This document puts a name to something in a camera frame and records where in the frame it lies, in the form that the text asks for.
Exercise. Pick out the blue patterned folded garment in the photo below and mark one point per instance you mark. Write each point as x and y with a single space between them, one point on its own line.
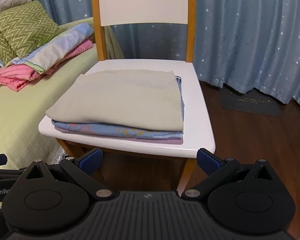
140 132

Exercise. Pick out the green zigzag pillow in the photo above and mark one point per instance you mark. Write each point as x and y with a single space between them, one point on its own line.
23 29

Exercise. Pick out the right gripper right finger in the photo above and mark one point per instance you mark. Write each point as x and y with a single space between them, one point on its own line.
246 199

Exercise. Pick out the green covered sofa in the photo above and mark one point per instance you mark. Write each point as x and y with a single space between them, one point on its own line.
21 112

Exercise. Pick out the pink folded towel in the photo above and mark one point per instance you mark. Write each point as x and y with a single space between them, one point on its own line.
16 77

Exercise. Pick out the dark floor mat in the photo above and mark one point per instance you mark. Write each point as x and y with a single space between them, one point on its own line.
253 101

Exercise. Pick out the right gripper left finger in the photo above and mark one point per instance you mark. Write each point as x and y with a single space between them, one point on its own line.
46 201

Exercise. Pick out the blue star curtain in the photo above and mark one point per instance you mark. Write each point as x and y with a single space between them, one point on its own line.
245 44

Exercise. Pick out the pastel patchwork folded sheet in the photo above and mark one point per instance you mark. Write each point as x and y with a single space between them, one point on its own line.
43 58

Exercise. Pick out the purple folded garment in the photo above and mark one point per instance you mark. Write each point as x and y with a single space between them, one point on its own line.
155 141

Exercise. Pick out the beige garment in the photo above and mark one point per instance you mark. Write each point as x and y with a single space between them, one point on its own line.
122 99

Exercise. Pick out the white wooden chair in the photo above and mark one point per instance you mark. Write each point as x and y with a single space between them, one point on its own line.
197 126

